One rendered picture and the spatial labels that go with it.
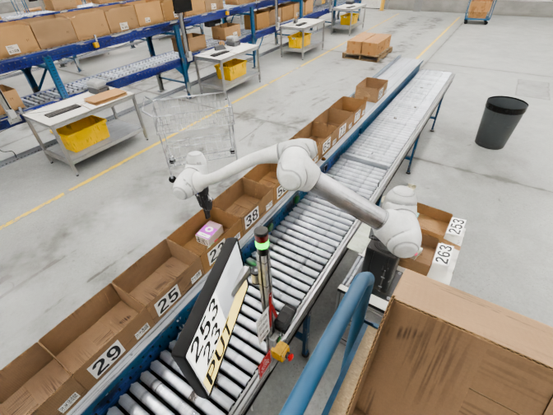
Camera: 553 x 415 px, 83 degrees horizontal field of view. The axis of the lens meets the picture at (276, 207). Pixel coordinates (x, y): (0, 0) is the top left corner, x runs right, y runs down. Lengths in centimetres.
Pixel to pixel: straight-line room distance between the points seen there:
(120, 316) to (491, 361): 175
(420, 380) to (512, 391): 13
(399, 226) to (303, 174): 50
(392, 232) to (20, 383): 184
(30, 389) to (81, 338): 27
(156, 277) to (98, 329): 40
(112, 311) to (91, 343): 19
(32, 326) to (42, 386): 159
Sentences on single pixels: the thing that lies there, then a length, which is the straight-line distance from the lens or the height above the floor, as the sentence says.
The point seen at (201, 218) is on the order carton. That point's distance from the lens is 224.
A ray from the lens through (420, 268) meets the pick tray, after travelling 225.
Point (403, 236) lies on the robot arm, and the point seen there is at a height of 142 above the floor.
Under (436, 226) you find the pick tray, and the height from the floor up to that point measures 76.
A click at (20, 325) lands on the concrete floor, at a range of 361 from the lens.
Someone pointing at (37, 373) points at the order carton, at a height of 89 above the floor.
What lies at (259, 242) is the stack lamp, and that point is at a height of 163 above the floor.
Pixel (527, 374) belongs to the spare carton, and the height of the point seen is 192.
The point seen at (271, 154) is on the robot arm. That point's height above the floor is 166.
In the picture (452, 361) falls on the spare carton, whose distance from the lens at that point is 64.
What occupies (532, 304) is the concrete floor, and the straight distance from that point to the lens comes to 356.
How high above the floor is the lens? 242
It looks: 40 degrees down
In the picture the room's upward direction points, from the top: 2 degrees counter-clockwise
